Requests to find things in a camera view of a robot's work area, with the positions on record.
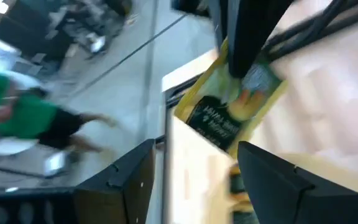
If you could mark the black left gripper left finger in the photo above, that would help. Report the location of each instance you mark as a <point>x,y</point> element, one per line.
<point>120,193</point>

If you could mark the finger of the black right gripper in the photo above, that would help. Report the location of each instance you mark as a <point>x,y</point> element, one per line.
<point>253,31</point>
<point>219,18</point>

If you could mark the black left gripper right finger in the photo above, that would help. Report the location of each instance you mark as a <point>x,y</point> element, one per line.
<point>291,199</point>

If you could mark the person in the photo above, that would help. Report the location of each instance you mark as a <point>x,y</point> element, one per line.
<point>26,115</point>

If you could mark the dark cluttered office desk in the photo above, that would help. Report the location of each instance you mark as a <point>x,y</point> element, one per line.
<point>26,37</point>

